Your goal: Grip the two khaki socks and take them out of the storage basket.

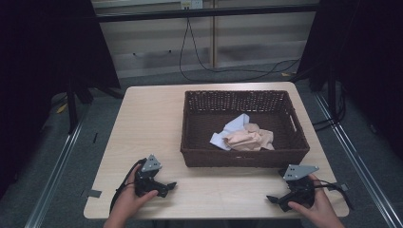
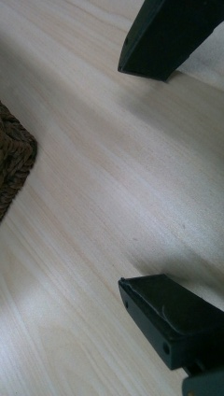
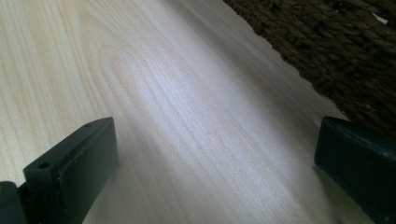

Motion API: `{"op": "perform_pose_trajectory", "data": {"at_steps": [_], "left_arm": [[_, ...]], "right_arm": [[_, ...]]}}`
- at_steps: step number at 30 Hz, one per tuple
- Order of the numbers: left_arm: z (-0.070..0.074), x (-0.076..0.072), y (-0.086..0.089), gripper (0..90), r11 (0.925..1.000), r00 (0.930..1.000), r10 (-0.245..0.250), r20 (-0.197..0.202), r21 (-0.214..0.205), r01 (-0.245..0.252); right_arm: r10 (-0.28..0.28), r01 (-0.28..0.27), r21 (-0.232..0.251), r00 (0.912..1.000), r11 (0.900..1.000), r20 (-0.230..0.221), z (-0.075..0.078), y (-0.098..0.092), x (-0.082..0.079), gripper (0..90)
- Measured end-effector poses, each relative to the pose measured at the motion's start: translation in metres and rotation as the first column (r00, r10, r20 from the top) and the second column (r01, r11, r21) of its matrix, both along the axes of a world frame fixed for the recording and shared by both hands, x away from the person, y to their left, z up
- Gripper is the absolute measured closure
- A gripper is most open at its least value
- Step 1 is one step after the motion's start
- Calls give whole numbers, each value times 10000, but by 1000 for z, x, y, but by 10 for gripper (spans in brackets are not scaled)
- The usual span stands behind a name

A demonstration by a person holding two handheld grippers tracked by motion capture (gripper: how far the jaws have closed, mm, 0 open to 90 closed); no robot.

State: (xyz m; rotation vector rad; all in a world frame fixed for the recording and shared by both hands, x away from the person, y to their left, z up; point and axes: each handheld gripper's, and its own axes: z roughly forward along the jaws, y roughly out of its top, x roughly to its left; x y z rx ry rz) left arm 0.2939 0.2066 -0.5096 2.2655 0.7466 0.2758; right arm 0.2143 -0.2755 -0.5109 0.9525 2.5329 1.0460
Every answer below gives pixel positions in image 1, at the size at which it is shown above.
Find aluminium floor rail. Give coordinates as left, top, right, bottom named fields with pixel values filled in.
left=313, top=91, right=403, bottom=228
left=24, top=104, right=93, bottom=228

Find black horizontal bar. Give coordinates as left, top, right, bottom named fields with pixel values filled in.
left=94, top=3, right=319, bottom=24

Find white cloth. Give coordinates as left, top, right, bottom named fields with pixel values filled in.
left=209, top=113, right=251, bottom=152

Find black floor cables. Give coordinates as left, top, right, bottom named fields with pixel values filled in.
left=311, top=80, right=348, bottom=132

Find person's left hand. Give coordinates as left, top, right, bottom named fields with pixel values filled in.
left=108, top=164, right=160, bottom=223

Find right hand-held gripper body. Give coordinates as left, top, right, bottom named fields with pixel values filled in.
left=278, top=163, right=320, bottom=209

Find black metal stand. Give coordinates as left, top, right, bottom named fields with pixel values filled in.
left=66, top=74, right=95, bottom=135

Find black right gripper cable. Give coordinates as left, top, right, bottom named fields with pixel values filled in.
left=313, top=179, right=355, bottom=211

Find black wall cable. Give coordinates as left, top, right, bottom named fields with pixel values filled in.
left=179, top=9, right=301, bottom=83

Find dark curtain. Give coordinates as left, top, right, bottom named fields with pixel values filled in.
left=297, top=0, right=403, bottom=161
left=0, top=0, right=122, bottom=199

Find dark brown wicker basket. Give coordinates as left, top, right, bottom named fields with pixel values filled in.
left=180, top=89, right=311, bottom=169

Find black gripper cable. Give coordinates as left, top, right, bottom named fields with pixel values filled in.
left=313, top=179, right=355, bottom=211
left=108, top=158, right=147, bottom=216

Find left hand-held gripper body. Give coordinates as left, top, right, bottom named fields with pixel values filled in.
left=134, top=154, right=169, bottom=198

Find beige crumpled cloth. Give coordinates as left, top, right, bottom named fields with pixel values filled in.
left=222, top=123, right=276, bottom=152

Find white wall socket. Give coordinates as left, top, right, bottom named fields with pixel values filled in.
left=180, top=0, right=203, bottom=10

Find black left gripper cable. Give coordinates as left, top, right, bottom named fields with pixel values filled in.
left=108, top=158, right=147, bottom=216

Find person's right hand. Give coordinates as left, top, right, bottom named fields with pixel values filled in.
left=287, top=173, right=337, bottom=224

